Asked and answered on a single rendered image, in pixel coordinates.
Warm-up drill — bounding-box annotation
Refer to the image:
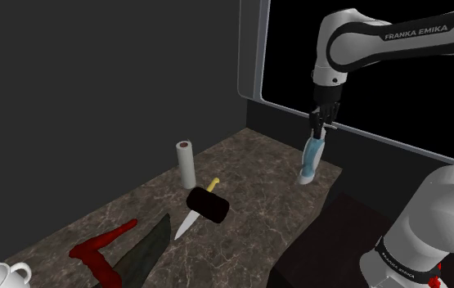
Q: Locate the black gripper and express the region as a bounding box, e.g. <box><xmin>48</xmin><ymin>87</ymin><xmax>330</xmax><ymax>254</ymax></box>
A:
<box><xmin>308</xmin><ymin>83</ymin><xmax>344</xmax><ymax>139</ymax></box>

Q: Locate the dark robot stand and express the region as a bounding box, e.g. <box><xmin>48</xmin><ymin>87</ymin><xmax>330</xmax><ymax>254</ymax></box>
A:
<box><xmin>265</xmin><ymin>191</ymin><xmax>454</xmax><ymax>288</ymax></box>

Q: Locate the white paper towel roll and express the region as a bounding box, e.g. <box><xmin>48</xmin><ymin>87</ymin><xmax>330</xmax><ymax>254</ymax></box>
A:
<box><xmin>175</xmin><ymin>138</ymin><xmax>197</xmax><ymax>191</ymax></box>

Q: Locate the large dark grey knife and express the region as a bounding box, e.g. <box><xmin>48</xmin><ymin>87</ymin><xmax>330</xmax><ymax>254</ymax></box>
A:
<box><xmin>91</xmin><ymin>213</ymin><xmax>172</xmax><ymax>288</ymax></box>

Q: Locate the red angular object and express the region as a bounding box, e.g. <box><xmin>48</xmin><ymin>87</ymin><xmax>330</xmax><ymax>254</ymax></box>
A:
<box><xmin>68</xmin><ymin>218</ymin><xmax>139</xmax><ymax>288</ymax></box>

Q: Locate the window with grey frame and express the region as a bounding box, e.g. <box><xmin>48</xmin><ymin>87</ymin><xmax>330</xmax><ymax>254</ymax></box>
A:
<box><xmin>236</xmin><ymin>0</ymin><xmax>454</xmax><ymax>169</ymax></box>

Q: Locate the yellow handled knife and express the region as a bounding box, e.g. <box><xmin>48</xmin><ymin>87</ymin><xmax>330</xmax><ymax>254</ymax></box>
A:
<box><xmin>173</xmin><ymin>177</ymin><xmax>221</xmax><ymax>241</ymax></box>

